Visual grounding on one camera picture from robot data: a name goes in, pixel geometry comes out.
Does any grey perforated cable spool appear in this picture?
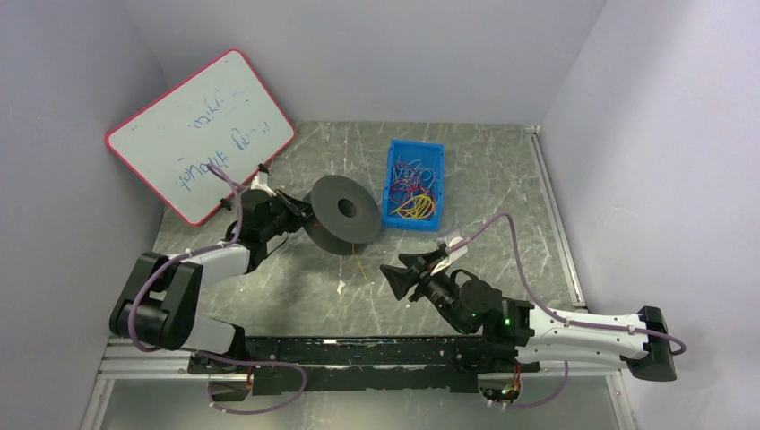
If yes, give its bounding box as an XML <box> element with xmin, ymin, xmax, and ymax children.
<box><xmin>304</xmin><ymin>175</ymin><xmax>382</xmax><ymax>255</ymax></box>

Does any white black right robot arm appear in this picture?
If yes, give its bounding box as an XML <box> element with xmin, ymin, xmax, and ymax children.
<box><xmin>379</xmin><ymin>249</ymin><xmax>677</xmax><ymax>382</ymax></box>

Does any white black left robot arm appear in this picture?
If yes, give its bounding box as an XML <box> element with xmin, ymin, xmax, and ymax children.
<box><xmin>108</xmin><ymin>189</ymin><xmax>314</xmax><ymax>360</ymax></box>

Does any blue plastic bin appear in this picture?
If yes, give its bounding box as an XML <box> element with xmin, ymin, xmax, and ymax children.
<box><xmin>381</xmin><ymin>139</ymin><xmax>445</xmax><ymax>232</ymax></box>

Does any pink framed whiteboard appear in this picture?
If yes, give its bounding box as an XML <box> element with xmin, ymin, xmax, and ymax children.
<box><xmin>105</xmin><ymin>49</ymin><xmax>295</xmax><ymax>226</ymax></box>

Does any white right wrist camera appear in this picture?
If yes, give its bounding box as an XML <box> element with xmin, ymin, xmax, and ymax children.
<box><xmin>436</xmin><ymin>230</ymin><xmax>468</xmax><ymax>269</ymax></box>

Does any yellow wire bundle in bin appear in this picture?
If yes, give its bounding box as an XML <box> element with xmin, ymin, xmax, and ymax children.
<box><xmin>388</xmin><ymin>193</ymin><xmax>437</xmax><ymax>222</ymax></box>

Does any yellow wire on spool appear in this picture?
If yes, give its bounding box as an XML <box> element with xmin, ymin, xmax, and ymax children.
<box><xmin>350</xmin><ymin>243</ymin><xmax>370</xmax><ymax>281</ymax></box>

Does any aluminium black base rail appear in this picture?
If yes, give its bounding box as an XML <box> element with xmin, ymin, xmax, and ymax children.
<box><xmin>98</xmin><ymin>335</ymin><xmax>622</xmax><ymax>396</ymax></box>

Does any red wire tangle in bin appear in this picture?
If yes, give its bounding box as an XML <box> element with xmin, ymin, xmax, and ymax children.
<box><xmin>388</xmin><ymin>157</ymin><xmax>441</xmax><ymax>206</ymax></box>

